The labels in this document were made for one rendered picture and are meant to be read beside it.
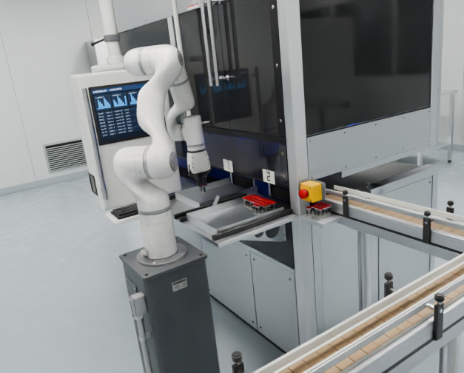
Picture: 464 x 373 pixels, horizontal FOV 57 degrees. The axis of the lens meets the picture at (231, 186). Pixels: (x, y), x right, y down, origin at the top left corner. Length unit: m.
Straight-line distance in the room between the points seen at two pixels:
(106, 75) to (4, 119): 4.57
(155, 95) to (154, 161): 0.25
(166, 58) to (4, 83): 5.41
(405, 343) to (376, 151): 1.25
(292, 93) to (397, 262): 1.18
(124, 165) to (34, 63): 5.51
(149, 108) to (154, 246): 0.50
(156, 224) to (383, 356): 0.90
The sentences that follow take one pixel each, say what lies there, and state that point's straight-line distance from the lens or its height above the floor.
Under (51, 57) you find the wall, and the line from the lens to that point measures 7.03.
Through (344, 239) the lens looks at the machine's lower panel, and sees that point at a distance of 2.11.
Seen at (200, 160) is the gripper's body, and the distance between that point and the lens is 2.01.
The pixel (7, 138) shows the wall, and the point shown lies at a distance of 6.95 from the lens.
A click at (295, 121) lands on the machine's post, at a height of 1.28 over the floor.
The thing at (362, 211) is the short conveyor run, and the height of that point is 0.93.
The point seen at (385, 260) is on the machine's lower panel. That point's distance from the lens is 2.40.
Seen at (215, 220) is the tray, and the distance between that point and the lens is 1.87.
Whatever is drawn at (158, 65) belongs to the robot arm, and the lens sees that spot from 1.62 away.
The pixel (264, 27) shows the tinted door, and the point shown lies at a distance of 1.86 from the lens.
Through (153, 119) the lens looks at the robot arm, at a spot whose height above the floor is 1.37.
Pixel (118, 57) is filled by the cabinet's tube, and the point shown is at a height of 1.61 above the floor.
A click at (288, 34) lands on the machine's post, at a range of 1.74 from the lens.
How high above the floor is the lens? 1.55
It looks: 17 degrees down
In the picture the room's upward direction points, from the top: 6 degrees counter-clockwise
